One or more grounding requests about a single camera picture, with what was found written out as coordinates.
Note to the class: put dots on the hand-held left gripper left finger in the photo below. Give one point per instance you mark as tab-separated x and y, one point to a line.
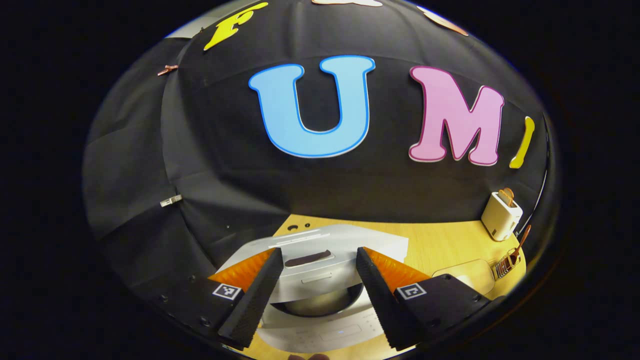
255	300

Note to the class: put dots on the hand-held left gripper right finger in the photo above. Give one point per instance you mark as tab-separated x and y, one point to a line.
377	300

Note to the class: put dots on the white rice cooker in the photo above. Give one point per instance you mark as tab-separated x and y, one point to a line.
320	240

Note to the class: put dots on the black backdrop cloth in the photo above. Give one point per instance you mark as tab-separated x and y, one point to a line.
225	190

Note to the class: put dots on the white cloth clip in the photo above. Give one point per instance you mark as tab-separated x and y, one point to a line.
171	201

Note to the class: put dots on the white toaster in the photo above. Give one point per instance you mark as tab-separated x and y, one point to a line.
500	220

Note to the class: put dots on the brown toast slice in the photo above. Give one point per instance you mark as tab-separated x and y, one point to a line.
507	196

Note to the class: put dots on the pink cloth clip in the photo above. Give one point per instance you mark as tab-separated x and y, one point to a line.
167	70

